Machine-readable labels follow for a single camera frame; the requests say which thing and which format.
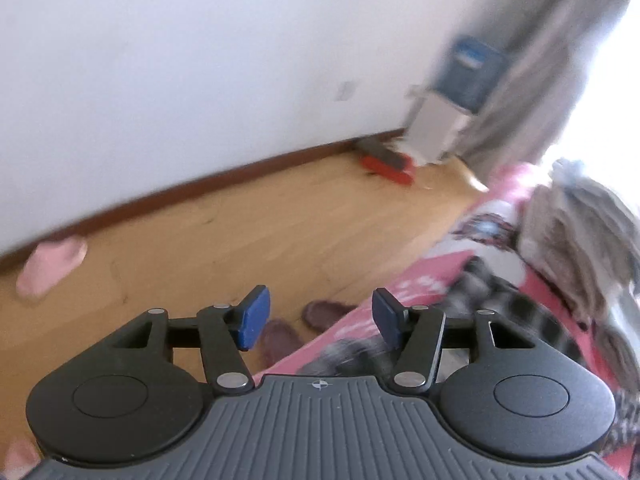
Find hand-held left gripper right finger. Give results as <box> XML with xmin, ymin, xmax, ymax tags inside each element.
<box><xmin>372</xmin><ymin>287</ymin><xmax>538</xmax><ymax>394</ymax></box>

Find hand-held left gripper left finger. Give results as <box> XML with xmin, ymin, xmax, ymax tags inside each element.
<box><xmin>111</xmin><ymin>285</ymin><xmax>272</xmax><ymax>394</ymax></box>

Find black white plaid pants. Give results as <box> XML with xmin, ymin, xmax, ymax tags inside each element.
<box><xmin>310</xmin><ymin>255</ymin><xmax>640</xmax><ymax>456</ymax></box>

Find stack of folded light clothes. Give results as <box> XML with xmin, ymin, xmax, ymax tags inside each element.
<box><xmin>515</xmin><ymin>157</ymin><xmax>640</xmax><ymax>331</ymax></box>

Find pink floral blanket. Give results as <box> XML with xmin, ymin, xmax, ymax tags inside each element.
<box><xmin>250</xmin><ymin>162</ymin><xmax>640</xmax><ymax>480</ymax></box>

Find red brush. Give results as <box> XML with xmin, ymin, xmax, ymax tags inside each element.
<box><xmin>356</xmin><ymin>136</ymin><xmax>416</xmax><ymax>187</ymax></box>

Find pink slipper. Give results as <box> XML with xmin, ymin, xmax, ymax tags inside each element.
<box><xmin>16</xmin><ymin>237</ymin><xmax>89</xmax><ymax>302</ymax></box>

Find blue box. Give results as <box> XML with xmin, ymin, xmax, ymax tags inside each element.
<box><xmin>434</xmin><ymin>35</ymin><xmax>507</xmax><ymax>112</ymax></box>

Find beige curtain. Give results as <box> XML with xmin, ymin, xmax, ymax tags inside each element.
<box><xmin>450</xmin><ymin>0</ymin><xmax>632</xmax><ymax>176</ymax></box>

